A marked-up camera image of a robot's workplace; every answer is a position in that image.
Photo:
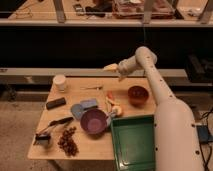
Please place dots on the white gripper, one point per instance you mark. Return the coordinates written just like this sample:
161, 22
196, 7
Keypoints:
111, 68

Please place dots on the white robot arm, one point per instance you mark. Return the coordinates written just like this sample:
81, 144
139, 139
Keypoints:
176, 137

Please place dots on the grey blue round lid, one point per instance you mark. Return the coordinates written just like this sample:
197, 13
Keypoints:
77, 110

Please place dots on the black rectangular block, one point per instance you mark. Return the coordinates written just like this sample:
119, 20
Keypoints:
55, 103

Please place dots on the wooden table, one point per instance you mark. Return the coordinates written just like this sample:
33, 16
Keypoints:
90, 148

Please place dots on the red bowl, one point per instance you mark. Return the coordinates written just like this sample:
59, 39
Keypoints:
137, 96

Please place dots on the bunch of dark grapes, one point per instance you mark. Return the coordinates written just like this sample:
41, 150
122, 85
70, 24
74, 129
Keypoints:
67, 143

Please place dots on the black foot pedal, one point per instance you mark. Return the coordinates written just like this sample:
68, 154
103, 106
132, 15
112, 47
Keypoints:
204, 134

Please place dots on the metal fork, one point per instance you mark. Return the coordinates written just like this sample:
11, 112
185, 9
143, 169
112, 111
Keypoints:
92, 88

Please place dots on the green plastic tray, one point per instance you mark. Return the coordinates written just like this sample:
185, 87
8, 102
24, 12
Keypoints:
133, 143

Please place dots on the white paper cup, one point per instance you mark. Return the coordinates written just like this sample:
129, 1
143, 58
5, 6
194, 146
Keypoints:
60, 82

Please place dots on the small dark brush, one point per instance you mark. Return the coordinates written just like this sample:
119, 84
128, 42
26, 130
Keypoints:
42, 137

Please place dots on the purple bowl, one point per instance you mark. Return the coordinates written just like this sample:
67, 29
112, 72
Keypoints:
93, 121

